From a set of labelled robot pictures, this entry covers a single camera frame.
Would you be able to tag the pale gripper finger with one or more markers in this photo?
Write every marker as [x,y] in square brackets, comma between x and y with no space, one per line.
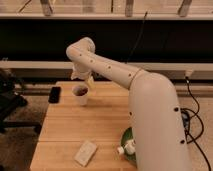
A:
[90,82]

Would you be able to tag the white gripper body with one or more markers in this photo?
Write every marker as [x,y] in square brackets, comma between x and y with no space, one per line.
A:
[76,74]

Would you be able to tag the red pepper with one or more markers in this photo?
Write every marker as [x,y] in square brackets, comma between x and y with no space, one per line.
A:
[82,91]

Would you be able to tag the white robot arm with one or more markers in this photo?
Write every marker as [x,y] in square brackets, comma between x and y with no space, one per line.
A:
[154,109]

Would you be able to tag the black smartphone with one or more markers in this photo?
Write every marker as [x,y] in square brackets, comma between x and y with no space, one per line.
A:
[54,95]

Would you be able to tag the green plate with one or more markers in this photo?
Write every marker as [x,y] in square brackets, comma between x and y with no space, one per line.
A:
[127,135]

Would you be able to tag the black office chair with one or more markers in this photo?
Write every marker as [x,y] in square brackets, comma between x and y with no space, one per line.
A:
[9,101]

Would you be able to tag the beige sponge block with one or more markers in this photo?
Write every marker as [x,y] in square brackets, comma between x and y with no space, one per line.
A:
[85,153]

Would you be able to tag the white plastic bottle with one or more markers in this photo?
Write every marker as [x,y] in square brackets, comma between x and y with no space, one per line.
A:
[127,148]

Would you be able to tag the blue connector box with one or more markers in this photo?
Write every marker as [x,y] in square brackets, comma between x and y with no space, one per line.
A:
[186,120]

